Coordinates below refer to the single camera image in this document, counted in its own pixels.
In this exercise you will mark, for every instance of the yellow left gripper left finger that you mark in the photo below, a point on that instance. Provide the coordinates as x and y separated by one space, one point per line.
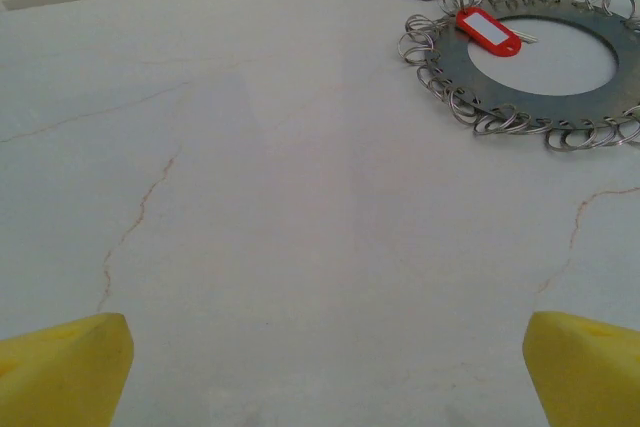
55 377

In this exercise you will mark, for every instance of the small silver key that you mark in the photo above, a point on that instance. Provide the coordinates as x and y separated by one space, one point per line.
527 36

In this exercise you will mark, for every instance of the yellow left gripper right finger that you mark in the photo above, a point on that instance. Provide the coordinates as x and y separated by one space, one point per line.
590 377

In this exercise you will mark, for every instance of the red key tag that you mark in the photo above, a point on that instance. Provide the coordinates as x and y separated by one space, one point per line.
487 29

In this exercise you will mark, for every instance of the small clear plastic bag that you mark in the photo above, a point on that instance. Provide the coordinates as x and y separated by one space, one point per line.
452 62

